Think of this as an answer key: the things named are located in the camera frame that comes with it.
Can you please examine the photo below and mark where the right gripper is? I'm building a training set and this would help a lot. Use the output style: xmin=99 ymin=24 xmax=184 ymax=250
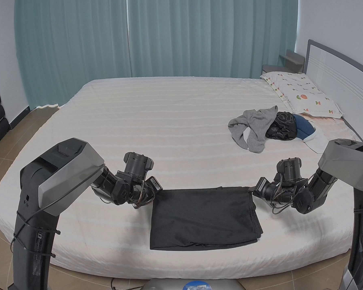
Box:
xmin=253 ymin=177 xmax=281 ymax=203

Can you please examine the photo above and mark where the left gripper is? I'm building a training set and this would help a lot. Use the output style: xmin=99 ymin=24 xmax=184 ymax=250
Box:
xmin=137 ymin=176 xmax=164 ymax=208

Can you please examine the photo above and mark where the black T-shirt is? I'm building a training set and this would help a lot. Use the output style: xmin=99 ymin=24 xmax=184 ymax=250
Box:
xmin=150 ymin=186 xmax=264 ymax=251

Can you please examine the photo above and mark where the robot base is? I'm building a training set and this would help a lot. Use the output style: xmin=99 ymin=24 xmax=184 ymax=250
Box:
xmin=145 ymin=278 xmax=240 ymax=290

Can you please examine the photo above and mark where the bed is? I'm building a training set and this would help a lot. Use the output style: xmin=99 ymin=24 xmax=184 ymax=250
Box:
xmin=0 ymin=39 xmax=363 ymax=281

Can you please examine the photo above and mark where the black printed garment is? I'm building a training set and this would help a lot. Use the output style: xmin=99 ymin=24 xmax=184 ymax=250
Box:
xmin=266 ymin=111 xmax=297 ymax=140

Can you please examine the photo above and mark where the grey garment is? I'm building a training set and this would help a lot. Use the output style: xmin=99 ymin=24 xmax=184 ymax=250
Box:
xmin=228 ymin=105 xmax=278 ymax=153

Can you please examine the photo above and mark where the white garment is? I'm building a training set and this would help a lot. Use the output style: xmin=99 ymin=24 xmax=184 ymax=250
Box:
xmin=304 ymin=129 xmax=329 ymax=153

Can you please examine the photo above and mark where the dark blue garment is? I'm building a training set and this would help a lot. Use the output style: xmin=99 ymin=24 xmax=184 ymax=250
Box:
xmin=293 ymin=114 xmax=317 ymax=140

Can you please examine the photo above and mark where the white printed pillow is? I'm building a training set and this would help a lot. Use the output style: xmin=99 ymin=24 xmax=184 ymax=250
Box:
xmin=260 ymin=71 xmax=345 ymax=119

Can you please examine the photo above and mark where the grey bedside table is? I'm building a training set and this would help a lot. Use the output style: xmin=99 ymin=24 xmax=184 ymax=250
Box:
xmin=262 ymin=49 xmax=305 ymax=75

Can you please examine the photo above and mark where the blue-green curtain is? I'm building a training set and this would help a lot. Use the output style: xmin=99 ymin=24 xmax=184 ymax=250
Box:
xmin=128 ymin=0 xmax=298 ymax=79
xmin=15 ymin=0 xmax=133 ymax=110

